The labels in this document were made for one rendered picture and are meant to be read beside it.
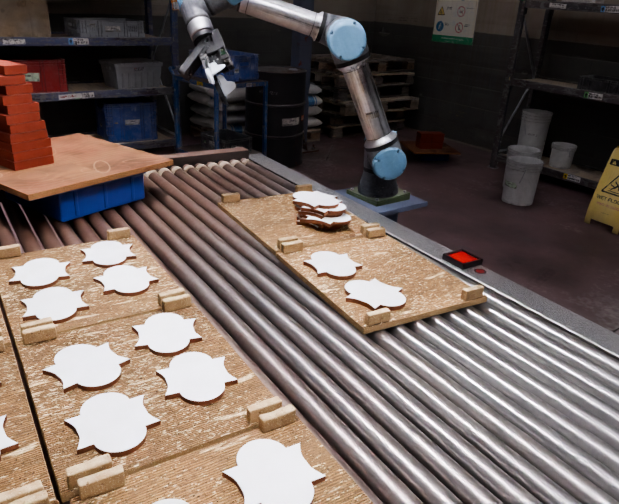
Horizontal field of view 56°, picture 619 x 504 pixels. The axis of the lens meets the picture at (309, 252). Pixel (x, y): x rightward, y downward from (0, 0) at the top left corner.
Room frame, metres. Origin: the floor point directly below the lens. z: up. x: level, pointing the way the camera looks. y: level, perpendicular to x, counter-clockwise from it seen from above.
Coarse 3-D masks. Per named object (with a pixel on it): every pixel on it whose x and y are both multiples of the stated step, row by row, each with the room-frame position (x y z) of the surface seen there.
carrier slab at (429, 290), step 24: (360, 240) 1.50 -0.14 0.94; (384, 240) 1.51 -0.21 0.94; (288, 264) 1.33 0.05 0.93; (384, 264) 1.35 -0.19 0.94; (408, 264) 1.36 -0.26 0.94; (432, 264) 1.37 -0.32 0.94; (312, 288) 1.22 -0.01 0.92; (336, 288) 1.20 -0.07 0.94; (408, 288) 1.22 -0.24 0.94; (432, 288) 1.23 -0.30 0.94; (456, 288) 1.24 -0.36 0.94; (360, 312) 1.10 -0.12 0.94; (408, 312) 1.11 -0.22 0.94; (432, 312) 1.13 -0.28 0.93
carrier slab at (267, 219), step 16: (224, 208) 1.70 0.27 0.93; (240, 208) 1.70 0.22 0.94; (256, 208) 1.71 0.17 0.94; (272, 208) 1.72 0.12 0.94; (288, 208) 1.73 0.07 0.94; (240, 224) 1.59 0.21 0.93; (256, 224) 1.58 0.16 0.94; (272, 224) 1.58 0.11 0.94; (288, 224) 1.59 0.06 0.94; (352, 224) 1.62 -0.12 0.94; (272, 240) 1.46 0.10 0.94; (304, 240) 1.48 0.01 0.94; (320, 240) 1.48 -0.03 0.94; (336, 240) 1.49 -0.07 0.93
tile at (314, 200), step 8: (296, 192) 1.67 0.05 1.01; (304, 192) 1.68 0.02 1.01; (312, 192) 1.68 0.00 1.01; (320, 192) 1.69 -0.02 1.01; (296, 200) 1.60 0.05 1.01; (304, 200) 1.61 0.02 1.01; (312, 200) 1.61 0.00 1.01; (320, 200) 1.61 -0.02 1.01; (328, 200) 1.62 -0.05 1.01; (336, 200) 1.62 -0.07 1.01; (312, 208) 1.57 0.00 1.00; (320, 208) 1.58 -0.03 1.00; (328, 208) 1.58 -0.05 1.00
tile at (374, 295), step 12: (348, 288) 1.18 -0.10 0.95; (360, 288) 1.19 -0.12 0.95; (372, 288) 1.19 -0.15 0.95; (384, 288) 1.19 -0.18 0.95; (396, 288) 1.20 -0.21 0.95; (348, 300) 1.14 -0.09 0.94; (360, 300) 1.13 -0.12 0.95; (372, 300) 1.13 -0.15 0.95; (384, 300) 1.14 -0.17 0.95; (396, 300) 1.14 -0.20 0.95
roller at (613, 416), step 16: (224, 176) 2.11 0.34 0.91; (256, 192) 1.92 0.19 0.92; (448, 320) 1.14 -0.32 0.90; (464, 320) 1.12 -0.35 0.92; (480, 336) 1.07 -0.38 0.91; (496, 336) 1.06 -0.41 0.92; (512, 352) 1.01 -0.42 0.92; (528, 368) 0.96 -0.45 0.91; (544, 368) 0.95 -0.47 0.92; (560, 384) 0.91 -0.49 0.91; (576, 384) 0.91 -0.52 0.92; (576, 400) 0.87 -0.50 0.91; (592, 400) 0.86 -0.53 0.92; (608, 416) 0.83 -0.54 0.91
